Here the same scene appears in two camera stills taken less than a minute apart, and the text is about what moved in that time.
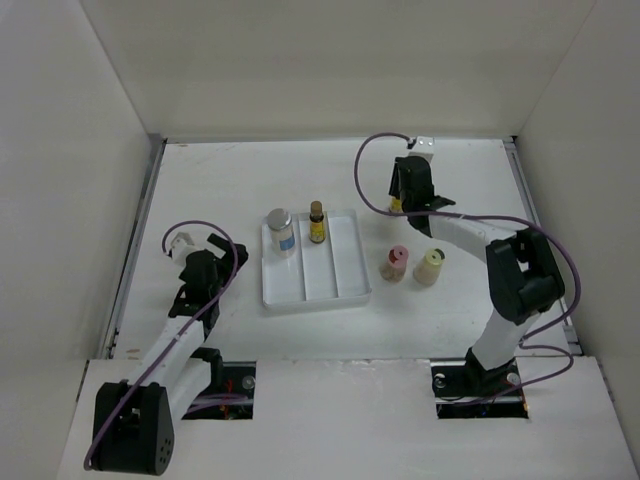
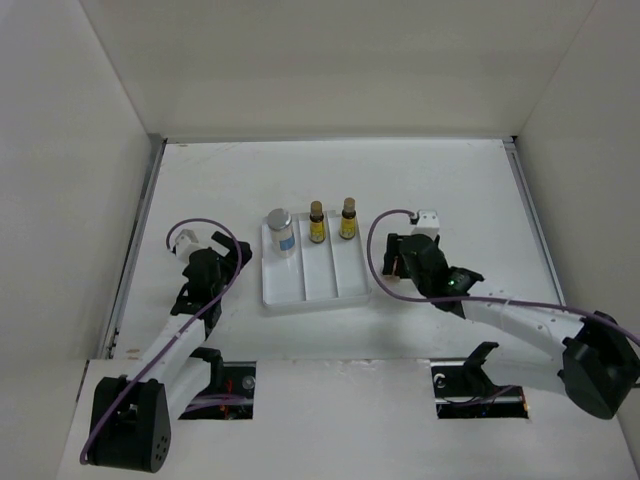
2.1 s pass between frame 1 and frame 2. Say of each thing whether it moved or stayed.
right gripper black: moved
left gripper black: stayed
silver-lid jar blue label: stayed
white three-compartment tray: stayed
